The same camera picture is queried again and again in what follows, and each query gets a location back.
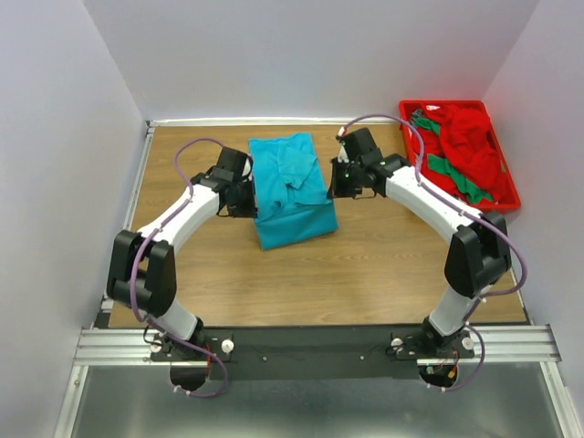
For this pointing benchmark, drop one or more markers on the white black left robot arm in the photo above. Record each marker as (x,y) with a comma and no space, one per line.
(142,270)

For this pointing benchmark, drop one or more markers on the grey garment in bin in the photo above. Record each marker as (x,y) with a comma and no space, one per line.
(416,114)

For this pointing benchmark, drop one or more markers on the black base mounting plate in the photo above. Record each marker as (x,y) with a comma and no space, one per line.
(316,352)

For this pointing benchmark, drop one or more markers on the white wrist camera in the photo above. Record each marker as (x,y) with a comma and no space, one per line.
(342,156)
(248,167)

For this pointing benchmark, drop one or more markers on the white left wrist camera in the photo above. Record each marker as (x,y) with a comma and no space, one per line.
(248,167)

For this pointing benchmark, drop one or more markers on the red plastic bin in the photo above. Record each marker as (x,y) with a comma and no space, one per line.
(415,148)

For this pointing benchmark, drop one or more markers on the green t-shirt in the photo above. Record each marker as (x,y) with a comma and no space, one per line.
(437,168)

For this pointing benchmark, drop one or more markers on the teal t-shirt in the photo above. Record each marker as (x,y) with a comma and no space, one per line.
(291,196)

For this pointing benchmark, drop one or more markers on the aluminium frame rail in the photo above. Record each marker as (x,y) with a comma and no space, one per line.
(444,376)

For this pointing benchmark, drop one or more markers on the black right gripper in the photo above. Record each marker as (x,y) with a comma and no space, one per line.
(336,189)

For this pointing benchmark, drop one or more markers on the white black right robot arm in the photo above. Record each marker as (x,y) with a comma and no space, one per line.
(478,252)

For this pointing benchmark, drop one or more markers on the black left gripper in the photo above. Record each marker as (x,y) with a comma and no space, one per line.
(249,210)

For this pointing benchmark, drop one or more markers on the red t-shirt pile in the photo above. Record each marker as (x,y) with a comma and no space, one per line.
(464,139)

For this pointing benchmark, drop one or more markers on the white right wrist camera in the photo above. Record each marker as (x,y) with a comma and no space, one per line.
(342,156)

